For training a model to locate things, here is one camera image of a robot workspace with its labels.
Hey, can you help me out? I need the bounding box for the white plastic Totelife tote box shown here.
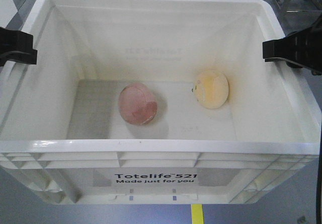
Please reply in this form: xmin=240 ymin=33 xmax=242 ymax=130
xmin=1 ymin=0 xmax=321 ymax=204

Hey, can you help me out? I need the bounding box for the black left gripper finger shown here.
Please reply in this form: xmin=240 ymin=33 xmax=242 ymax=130
xmin=1 ymin=27 xmax=37 ymax=66

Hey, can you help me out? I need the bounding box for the yellow plush ball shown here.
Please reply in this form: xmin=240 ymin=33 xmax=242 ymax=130
xmin=193 ymin=70 xmax=229 ymax=109

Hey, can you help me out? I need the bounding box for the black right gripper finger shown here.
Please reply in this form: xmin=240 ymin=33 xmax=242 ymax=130
xmin=262 ymin=26 xmax=321 ymax=68

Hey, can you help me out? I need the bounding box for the pink plush ball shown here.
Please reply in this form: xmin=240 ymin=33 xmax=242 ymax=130
xmin=118 ymin=83 xmax=157 ymax=125

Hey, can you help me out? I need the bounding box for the black cable right side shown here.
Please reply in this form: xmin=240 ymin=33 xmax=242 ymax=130
xmin=318 ymin=133 xmax=322 ymax=224

